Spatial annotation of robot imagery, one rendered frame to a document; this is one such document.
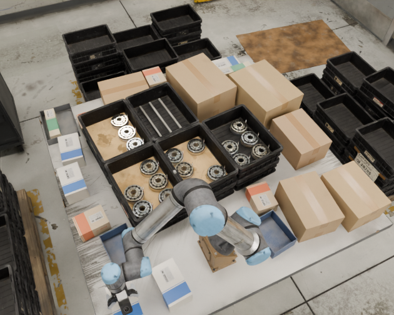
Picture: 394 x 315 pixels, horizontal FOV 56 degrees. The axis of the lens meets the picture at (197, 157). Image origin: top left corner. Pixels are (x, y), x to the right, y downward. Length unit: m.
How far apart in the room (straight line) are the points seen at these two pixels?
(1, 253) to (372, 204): 2.12
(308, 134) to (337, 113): 0.92
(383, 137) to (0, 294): 2.63
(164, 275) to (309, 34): 3.47
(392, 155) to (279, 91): 0.95
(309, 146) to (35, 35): 3.42
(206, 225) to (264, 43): 3.27
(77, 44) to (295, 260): 2.57
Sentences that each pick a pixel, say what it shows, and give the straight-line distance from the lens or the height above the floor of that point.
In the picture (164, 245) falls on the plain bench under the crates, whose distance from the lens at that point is 1.99.
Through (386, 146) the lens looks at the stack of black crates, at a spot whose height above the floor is 0.49.
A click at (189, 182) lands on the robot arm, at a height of 1.36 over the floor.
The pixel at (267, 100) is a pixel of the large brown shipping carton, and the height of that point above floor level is 0.90.
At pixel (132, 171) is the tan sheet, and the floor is 0.83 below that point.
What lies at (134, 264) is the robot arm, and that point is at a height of 1.10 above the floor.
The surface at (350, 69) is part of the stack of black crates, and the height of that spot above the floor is 0.38.
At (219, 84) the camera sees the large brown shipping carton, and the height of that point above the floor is 0.90.
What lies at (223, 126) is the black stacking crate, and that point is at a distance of 2.27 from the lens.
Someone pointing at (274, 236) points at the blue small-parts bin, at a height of 0.70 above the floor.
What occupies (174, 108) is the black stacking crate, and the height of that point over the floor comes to 0.83.
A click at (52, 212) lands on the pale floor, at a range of 3.05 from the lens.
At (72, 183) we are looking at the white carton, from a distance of 2.16.
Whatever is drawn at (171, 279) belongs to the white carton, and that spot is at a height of 0.79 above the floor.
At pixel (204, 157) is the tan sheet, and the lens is 2.12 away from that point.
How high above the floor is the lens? 2.52
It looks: 53 degrees down
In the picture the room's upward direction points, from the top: 1 degrees clockwise
